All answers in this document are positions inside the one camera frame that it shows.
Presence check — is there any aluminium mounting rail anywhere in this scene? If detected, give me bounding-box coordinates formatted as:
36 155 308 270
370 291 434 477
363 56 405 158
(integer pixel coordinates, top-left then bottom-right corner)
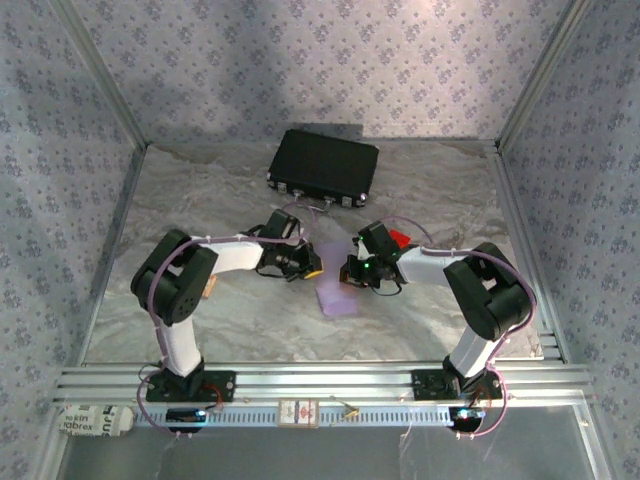
53 363 596 407

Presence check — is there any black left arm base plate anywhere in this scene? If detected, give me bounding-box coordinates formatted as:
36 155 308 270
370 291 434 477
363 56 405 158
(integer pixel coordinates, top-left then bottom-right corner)
144 370 237 404

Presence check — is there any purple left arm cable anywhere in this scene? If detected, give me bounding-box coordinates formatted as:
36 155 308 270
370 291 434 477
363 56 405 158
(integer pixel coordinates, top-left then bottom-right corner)
137 202 320 441

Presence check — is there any small printed card box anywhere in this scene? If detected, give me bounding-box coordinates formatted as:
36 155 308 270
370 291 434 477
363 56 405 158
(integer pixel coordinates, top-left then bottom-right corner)
277 398 320 430

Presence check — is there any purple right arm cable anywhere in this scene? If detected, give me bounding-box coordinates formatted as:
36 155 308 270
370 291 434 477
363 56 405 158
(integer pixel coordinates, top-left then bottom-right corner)
382 215 539 441

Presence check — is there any light purple paper sheet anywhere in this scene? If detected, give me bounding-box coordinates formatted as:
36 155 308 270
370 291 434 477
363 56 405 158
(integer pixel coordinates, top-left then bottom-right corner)
314 227 359 318

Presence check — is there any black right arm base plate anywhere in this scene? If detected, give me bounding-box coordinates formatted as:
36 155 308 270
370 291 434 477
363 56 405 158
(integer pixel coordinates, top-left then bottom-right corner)
411 368 504 401

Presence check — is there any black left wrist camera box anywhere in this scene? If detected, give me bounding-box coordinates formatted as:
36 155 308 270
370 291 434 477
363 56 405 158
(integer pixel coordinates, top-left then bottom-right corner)
259 209 303 245

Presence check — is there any black briefcase with metal handle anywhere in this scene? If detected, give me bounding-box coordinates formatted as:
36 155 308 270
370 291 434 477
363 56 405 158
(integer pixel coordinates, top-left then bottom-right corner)
266 128 380 214

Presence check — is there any aluminium frame post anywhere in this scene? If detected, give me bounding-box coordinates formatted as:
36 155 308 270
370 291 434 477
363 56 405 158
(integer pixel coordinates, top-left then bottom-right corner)
494 0 596 151

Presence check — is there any white roll with black print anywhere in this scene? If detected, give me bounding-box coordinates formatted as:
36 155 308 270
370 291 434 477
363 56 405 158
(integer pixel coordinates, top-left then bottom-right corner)
55 403 135 439

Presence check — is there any aluminium side rail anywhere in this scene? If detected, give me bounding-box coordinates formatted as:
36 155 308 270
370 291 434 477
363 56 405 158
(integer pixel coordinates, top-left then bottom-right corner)
37 144 149 480
487 142 614 480

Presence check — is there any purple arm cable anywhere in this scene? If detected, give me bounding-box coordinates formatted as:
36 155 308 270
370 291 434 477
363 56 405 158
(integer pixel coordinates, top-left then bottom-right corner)
137 202 320 441
382 215 539 441

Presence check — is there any grey metal sheet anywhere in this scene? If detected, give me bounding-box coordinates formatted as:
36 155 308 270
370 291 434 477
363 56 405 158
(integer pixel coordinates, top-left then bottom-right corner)
59 405 601 480

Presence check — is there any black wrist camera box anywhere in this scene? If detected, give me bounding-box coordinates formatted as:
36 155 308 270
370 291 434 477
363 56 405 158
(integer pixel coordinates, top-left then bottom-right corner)
259 209 303 245
357 221 403 262

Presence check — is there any small brass clip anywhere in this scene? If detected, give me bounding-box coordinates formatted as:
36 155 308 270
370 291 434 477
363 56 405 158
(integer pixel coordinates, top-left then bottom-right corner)
329 396 359 427

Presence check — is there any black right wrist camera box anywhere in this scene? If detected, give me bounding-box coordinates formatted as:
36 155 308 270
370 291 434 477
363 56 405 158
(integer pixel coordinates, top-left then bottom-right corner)
357 221 403 262

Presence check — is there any slotted grey cable duct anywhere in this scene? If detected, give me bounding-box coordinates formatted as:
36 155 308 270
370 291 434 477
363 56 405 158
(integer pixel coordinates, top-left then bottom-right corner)
132 407 454 429

